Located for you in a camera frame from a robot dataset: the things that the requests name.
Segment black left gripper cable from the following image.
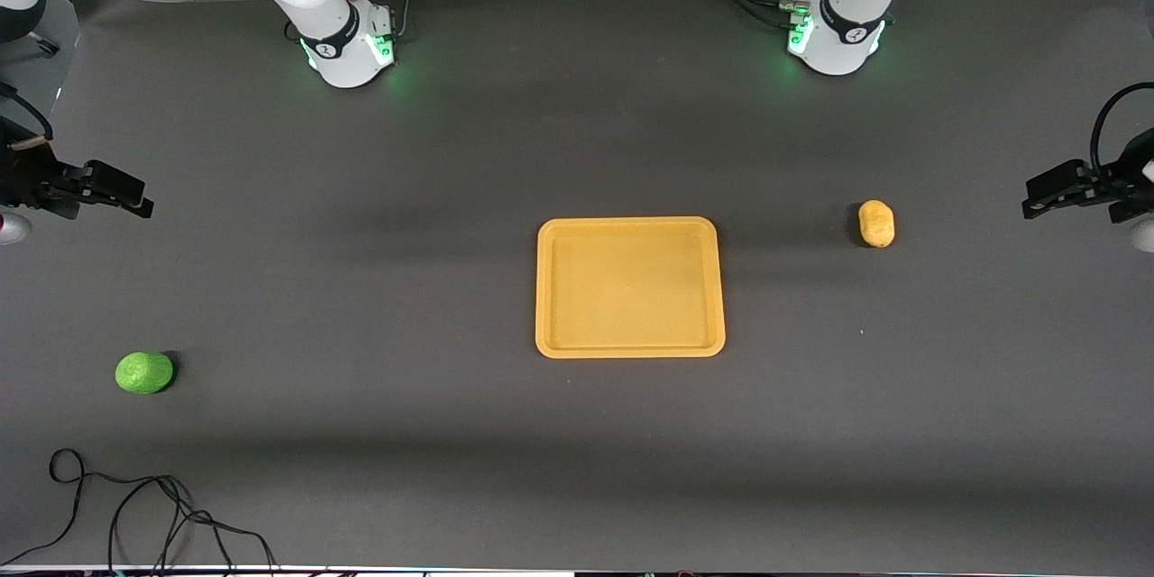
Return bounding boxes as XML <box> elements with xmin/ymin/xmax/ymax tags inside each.
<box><xmin>1089</xmin><ymin>81</ymin><xmax>1154</xmax><ymax>174</ymax></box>

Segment yellow rectangular plastic tray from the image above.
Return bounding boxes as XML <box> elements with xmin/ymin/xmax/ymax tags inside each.
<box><xmin>535</xmin><ymin>216</ymin><xmax>727</xmax><ymax>360</ymax></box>

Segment yellow potato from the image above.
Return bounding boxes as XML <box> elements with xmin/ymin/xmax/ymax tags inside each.
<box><xmin>857</xmin><ymin>199</ymin><xmax>896</xmax><ymax>249</ymax></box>

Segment dark grey table mat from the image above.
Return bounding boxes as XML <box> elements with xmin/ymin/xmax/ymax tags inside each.
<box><xmin>0</xmin><ymin>0</ymin><xmax>1154</xmax><ymax>574</ymax></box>

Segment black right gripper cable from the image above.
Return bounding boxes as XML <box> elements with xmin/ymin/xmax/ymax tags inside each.
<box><xmin>0</xmin><ymin>83</ymin><xmax>55</xmax><ymax>143</ymax></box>

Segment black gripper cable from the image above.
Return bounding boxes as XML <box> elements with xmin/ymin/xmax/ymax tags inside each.
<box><xmin>0</xmin><ymin>83</ymin><xmax>55</xmax><ymax>143</ymax></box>
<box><xmin>1089</xmin><ymin>81</ymin><xmax>1154</xmax><ymax>174</ymax></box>

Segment green apple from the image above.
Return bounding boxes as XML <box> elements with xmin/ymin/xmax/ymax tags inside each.
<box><xmin>114</xmin><ymin>351</ymin><xmax>175</xmax><ymax>396</ymax></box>

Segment thin black loose cable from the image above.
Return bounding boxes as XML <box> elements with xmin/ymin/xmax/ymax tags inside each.
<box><xmin>0</xmin><ymin>448</ymin><xmax>280</xmax><ymax>575</ymax></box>

